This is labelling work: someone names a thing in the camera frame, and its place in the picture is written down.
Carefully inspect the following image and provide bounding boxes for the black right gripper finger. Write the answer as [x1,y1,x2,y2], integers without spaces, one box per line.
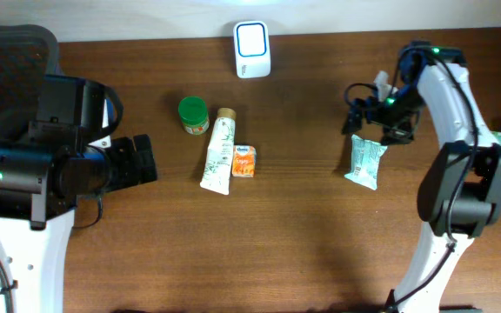
[342,106,364,135]
[380,127,414,145]

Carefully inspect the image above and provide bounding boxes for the green lidded jar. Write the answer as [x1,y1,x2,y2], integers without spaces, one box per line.
[178,97,210,135]

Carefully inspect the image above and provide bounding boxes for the white tube with tan cap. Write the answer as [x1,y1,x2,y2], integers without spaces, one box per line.
[200,108,237,195]

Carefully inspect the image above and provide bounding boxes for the teal tissue packet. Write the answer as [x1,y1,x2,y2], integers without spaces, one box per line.
[491,131,501,146]

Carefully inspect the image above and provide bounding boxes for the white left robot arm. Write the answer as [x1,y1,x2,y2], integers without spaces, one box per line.
[0,75,157,312]

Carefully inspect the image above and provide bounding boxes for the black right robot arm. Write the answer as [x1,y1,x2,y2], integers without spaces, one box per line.
[342,41,501,312]

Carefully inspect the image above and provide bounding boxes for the white barcode scanner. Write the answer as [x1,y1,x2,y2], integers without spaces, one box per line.
[233,21,271,79]

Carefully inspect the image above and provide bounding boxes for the dark grey plastic basket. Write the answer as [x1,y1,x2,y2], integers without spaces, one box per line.
[0,24,61,141]

